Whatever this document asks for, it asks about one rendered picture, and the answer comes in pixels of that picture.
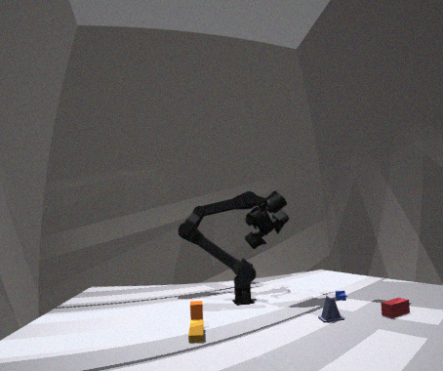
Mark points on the small blue block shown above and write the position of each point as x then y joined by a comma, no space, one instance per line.
340,295

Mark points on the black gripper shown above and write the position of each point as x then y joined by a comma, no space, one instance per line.
275,222

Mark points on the orange rectangular bar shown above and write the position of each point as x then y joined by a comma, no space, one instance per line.
196,328

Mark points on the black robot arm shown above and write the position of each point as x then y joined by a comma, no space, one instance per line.
245,272

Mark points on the red block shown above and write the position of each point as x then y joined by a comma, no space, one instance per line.
395,307

